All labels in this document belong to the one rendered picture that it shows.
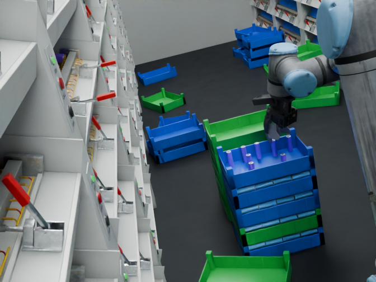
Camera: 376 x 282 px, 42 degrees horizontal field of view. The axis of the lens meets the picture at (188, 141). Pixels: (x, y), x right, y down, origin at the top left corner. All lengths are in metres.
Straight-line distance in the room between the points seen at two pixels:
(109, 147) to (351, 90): 0.59
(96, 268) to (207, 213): 1.46
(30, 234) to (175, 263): 1.46
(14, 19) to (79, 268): 0.36
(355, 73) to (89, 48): 0.71
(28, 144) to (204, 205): 1.64
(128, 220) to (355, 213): 1.07
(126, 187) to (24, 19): 0.88
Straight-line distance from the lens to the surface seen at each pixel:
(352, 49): 0.98
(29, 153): 0.70
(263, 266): 1.84
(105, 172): 1.13
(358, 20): 0.96
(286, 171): 1.72
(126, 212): 1.32
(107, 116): 1.41
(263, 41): 4.07
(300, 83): 1.51
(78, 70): 1.19
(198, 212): 2.24
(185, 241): 2.07
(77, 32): 1.36
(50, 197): 0.64
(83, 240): 0.76
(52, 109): 0.68
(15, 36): 0.66
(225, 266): 1.88
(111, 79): 1.89
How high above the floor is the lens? 1.17
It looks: 23 degrees down
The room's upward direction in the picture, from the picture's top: 13 degrees counter-clockwise
